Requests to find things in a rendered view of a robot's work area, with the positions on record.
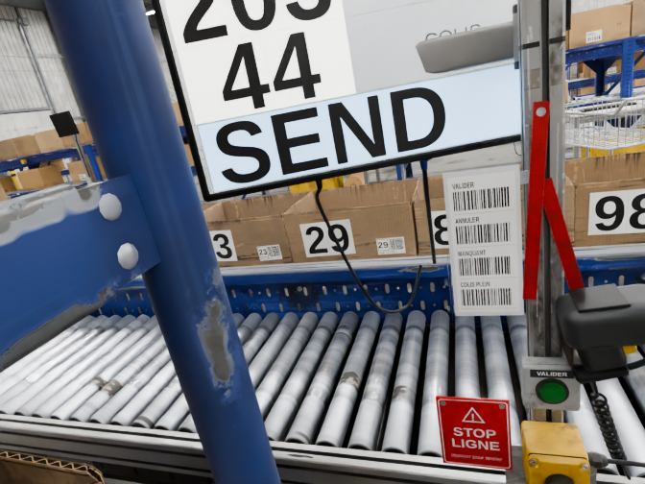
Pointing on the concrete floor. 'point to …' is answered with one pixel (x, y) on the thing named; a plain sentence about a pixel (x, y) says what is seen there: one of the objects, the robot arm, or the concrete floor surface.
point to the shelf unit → (131, 237)
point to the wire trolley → (606, 127)
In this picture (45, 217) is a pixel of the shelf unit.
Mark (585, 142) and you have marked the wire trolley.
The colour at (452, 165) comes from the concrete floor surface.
